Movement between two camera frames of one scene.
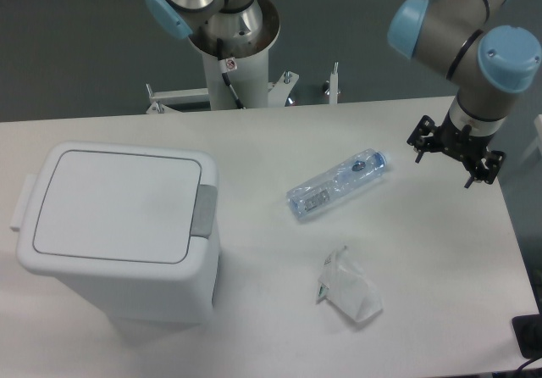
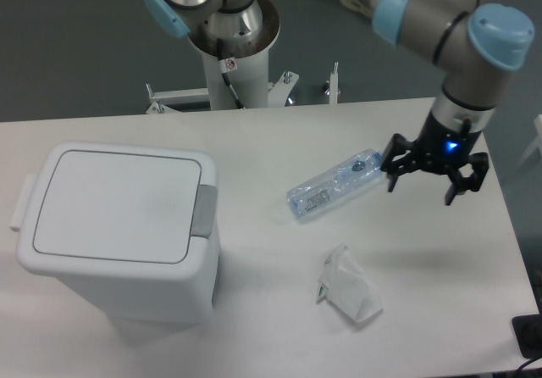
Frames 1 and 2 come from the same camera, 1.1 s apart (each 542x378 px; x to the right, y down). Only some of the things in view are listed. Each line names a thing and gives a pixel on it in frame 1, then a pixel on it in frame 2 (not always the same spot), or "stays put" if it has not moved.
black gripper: [464, 147] to [438, 148]
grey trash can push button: [204, 211] stays put
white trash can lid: [119, 207] stays put
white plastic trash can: [133, 225] stays put
